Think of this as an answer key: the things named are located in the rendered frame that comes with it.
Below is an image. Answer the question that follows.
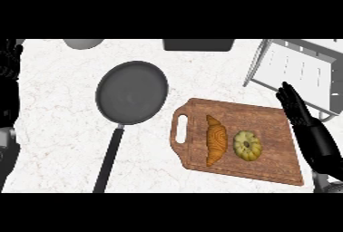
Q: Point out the grey round bowl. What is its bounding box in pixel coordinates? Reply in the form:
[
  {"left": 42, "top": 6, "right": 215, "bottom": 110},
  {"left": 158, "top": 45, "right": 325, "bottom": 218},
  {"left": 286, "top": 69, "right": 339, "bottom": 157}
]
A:
[{"left": 61, "top": 38, "right": 107, "bottom": 51}]

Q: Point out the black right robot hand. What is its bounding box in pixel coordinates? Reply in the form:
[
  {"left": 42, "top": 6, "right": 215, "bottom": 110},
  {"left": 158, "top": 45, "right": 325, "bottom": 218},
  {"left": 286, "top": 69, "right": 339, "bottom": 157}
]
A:
[{"left": 274, "top": 81, "right": 343, "bottom": 182}]

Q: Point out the golden brown croissant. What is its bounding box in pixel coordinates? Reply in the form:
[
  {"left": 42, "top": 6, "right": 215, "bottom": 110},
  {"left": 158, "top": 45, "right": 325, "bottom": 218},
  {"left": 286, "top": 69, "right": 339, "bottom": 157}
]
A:
[{"left": 205, "top": 114, "right": 229, "bottom": 168}]

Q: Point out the white wire tiered basket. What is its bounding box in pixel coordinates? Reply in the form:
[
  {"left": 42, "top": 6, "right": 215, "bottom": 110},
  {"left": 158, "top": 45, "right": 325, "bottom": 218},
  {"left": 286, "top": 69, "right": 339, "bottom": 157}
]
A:
[{"left": 240, "top": 38, "right": 343, "bottom": 123}]

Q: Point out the yellow-green round squash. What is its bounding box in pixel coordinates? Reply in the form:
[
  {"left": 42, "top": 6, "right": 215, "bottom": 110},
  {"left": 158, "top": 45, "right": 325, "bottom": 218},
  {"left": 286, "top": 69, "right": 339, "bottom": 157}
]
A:
[{"left": 231, "top": 130, "right": 264, "bottom": 162}]

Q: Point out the dark grey rectangular appliance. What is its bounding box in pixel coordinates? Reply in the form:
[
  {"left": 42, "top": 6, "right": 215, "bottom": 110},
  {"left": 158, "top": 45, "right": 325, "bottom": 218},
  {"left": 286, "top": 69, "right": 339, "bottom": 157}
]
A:
[{"left": 161, "top": 38, "right": 236, "bottom": 53}]

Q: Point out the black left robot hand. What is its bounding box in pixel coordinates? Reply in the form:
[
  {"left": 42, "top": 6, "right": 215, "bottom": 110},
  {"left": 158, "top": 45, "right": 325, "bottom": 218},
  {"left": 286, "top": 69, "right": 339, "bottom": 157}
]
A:
[{"left": 0, "top": 38, "right": 23, "bottom": 128}]

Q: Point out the dark grey frying pan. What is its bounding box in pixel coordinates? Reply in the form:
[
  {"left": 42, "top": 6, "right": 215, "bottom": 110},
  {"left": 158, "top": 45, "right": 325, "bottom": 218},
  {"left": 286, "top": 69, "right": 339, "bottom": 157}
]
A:
[{"left": 91, "top": 60, "right": 169, "bottom": 194}]

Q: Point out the brown wooden cutting board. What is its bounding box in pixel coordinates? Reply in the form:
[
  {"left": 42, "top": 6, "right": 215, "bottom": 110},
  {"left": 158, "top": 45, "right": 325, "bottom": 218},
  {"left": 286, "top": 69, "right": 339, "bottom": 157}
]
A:
[{"left": 168, "top": 97, "right": 305, "bottom": 187}]

